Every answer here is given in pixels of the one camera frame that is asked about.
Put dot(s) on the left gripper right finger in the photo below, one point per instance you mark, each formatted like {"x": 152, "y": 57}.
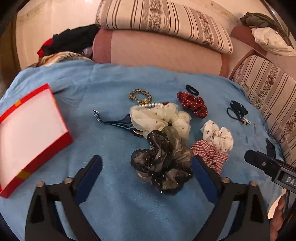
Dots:
{"x": 250, "y": 221}

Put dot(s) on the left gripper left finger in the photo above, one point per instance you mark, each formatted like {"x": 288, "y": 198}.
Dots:
{"x": 43, "y": 221}

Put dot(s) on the red gingham scrunchie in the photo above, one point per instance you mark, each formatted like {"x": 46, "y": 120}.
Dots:
{"x": 210, "y": 155}

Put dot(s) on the white dotted scrunchie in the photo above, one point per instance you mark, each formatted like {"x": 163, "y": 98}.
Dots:
{"x": 220, "y": 137}

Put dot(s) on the black sheer dotted scrunchie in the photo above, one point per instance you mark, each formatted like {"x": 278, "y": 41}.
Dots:
{"x": 166, "y": 165}

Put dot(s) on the red polka dot scrunchie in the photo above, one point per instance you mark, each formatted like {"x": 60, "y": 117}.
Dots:
{"x": 195, "y": 104}

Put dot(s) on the cream organza scrunchie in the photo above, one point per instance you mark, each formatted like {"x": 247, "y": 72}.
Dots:
{"x": 148, "y": 119}

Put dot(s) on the person right hand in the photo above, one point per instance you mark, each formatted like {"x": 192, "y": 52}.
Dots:
{"x": 277, "y": 219}

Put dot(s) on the black elastic with pearls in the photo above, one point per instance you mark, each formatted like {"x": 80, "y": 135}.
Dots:
{"x": 237, "y": 117}

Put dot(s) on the black hair claw clip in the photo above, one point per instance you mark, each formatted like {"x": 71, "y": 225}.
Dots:
{"x": 238, "y": 108}

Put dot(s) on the right striped cushion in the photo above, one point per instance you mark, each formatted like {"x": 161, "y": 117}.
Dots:
{"x": 272, "y": 92}

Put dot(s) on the red cardboard box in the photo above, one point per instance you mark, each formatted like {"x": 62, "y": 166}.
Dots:
{"x": 32, "y": 132}

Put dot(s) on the white cloth on sofa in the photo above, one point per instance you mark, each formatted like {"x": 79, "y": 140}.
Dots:
{"x": 272, "y": 42}

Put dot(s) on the blue fleece blanket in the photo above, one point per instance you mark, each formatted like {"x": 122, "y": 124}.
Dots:
{"x": 121, "y": 206}

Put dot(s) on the dark green cloth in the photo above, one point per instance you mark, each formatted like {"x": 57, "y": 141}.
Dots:
{"x": 258, "y": 20}

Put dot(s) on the pink bolster cushion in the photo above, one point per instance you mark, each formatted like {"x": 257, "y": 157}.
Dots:
{"x": 141, "y": 48}

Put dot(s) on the striped floral cushion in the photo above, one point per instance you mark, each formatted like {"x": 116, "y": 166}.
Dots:
{"x": 164, "y": 17}

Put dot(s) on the black and red clothes pile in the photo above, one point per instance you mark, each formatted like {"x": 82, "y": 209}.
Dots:
{"x": 73, "y": 40}

